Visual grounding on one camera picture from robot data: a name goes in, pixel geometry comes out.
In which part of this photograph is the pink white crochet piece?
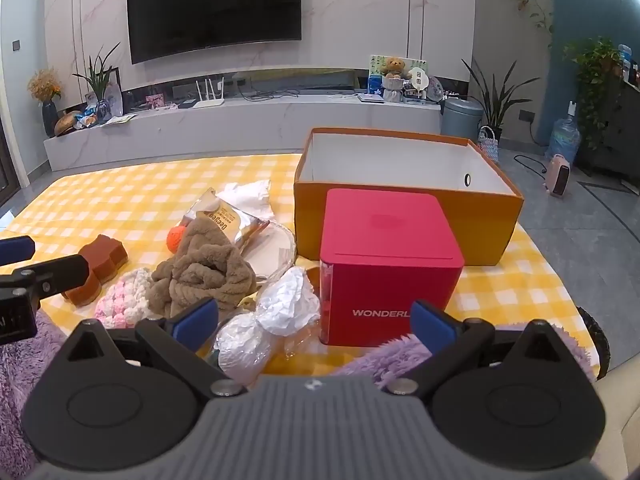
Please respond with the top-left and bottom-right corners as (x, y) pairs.
(94, 267), (166, 330)

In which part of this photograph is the pink space heater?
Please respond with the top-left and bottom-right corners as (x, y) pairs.
(544, 154), (572, 199)

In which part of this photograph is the vase with dried flowers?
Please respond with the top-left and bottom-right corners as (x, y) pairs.
(27, 69), (63, 137)

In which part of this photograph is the purple fluffy cloth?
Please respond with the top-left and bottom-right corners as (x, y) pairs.
(0, 310), (598, 471)

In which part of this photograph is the blue water bottle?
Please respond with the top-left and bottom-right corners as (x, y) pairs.
(549, 102), (582, 161)

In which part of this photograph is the white router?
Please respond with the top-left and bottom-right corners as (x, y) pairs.
(192, 77), (227, 109)

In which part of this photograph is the white cloth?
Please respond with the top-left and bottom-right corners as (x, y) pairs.
(215, 179), (273, 221)

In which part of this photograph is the clear plastic container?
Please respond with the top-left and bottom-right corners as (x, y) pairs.
(240, 220), (297, 281)

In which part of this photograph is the black power cable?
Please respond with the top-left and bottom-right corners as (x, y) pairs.
(514, 154), (548, 176)

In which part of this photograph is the silver snack packet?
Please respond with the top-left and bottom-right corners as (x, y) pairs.
(181, 187), (271, 256)

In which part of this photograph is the grey trash bin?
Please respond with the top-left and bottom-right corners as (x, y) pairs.
(442, 97), (485, 141)

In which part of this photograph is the grass-leaf potted plant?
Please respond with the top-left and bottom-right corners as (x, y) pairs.
(72, 42), (122, 121)

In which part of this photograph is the black wall television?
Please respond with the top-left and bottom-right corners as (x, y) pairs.
(126, 0), (303, 65)

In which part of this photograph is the brown round bowl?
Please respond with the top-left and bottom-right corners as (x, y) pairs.
(54, 112), (81, 137)

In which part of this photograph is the green trailing potted plant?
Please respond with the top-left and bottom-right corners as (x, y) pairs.
(562, 36), (623, 151)

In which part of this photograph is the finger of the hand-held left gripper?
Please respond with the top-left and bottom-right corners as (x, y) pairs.
(10, 254), (91, 306)
(0, 235), (37, 267)

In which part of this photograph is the brown sponge block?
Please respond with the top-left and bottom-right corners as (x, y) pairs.
(62, 234), (129, 307)

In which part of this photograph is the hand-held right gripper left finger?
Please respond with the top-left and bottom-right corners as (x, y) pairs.
(62, 297), (247, 397)

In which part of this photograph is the woven basket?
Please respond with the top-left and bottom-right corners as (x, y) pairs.
(477, 126), (501, 163)

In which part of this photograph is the brown knit scarf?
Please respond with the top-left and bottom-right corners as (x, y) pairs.
(151, 217), (258, 318)

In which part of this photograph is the white plastic bag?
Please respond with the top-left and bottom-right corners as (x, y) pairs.
(255, 266), (321, 337)
(214, 312), (281, 376)

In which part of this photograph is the red cube box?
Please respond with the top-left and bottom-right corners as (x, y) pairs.
(319, 188), (466, 348)

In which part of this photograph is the marble television console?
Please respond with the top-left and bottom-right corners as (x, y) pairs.
(42, 95), (443, 172)

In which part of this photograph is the long-leaf potted plant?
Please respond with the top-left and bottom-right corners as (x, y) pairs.
(461, 58), (541, 141)

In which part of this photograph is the dark cabinet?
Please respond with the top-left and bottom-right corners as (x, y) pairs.
(575, 77), (640, 186)

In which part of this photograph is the green picture board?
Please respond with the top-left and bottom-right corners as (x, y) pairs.
(368, 55), (432, 97)

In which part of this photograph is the orange cardboard box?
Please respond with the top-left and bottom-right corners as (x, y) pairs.
(293, 127), (524, 267)

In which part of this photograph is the yellow checkered cloth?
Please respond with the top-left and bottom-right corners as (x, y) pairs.
(0, 152), (601, 386)

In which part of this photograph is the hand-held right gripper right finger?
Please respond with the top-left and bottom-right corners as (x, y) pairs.
(385, 300), (568, 396)

